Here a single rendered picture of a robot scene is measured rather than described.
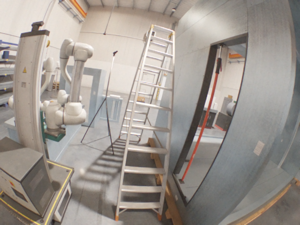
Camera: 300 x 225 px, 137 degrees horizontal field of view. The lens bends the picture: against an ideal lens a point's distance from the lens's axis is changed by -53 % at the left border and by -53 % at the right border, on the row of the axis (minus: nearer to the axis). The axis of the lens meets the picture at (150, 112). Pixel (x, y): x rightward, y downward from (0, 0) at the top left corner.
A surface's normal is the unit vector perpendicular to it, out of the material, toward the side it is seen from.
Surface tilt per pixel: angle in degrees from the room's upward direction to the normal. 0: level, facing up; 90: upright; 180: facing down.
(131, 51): 90
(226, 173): 90
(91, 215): 0
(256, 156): 90
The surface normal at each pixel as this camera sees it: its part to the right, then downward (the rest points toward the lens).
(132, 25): 0.14, 0.28
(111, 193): 0.22, -0.95
